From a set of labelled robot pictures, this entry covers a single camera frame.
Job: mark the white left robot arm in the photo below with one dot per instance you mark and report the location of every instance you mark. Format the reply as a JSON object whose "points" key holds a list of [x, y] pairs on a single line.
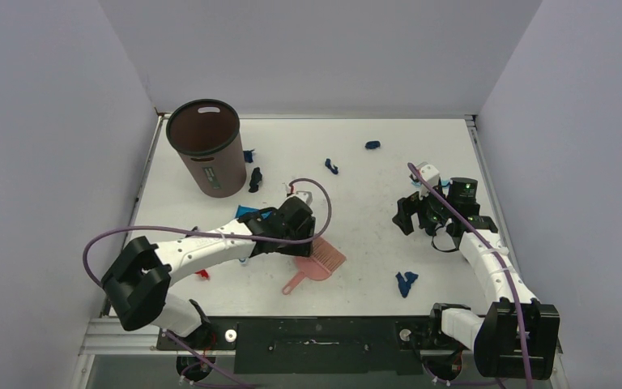
{"points": [[137, 283]]}

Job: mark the blue dustpan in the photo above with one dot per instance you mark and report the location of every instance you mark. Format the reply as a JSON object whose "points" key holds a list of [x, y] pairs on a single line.
{"points": [[241, 211]]}

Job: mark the dark scrap beside bin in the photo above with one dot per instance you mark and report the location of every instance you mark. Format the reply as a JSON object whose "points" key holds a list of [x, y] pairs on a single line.
{"points": [[255, 180]]}

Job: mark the blue scrap table centre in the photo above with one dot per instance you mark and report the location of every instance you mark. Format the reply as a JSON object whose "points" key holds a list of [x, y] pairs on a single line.
{"points": [[330, 166]]}

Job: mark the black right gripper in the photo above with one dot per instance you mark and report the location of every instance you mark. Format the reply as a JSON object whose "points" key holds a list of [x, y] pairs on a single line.
{"points": [[415, 210]]}

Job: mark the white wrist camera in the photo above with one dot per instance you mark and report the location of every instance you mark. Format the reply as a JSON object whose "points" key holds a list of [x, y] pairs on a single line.
{"points": [[303, 195], [430, 174]]}

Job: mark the aluminium front rail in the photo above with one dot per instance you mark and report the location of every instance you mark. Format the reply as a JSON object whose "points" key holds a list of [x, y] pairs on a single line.
{"points": [[123, 338]]}

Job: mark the brown waste bin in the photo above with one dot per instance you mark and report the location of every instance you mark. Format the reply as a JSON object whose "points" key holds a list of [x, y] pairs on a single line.
{"points": [[206, 134]]}

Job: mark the dark blue scrap far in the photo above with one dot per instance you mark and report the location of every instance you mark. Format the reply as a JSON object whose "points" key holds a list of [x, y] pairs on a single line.
{"points": [[371, 145]]}

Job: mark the blue scrap behind bin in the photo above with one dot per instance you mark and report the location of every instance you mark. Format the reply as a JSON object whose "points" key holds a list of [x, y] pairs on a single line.
{"points": [[248, 155]]}

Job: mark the red paper scrap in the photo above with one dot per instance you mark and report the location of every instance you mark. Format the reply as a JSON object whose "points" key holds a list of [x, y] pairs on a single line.
{"points": [[203, 274]]}

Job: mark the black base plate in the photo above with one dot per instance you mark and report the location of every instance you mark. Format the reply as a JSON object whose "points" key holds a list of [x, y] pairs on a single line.
{"points": [[404, 363]]}

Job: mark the pink hand brush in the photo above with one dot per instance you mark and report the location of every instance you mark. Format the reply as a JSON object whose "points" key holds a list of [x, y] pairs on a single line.
{"points": [[320, 265]]}

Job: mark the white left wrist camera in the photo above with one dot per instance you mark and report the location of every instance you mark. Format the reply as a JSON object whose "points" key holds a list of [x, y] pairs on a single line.
{"points": [[303, 195]]}

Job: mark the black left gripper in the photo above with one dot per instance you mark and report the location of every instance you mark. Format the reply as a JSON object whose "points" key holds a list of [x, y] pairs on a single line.
{"points": [[302, 249]]}

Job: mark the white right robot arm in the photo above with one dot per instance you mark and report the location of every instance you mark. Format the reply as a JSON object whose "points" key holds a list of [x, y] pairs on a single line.
{"points": [[517, 337]]}

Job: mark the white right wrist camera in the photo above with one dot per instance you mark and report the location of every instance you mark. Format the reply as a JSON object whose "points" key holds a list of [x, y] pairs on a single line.
{"points": [[430, 174]]}

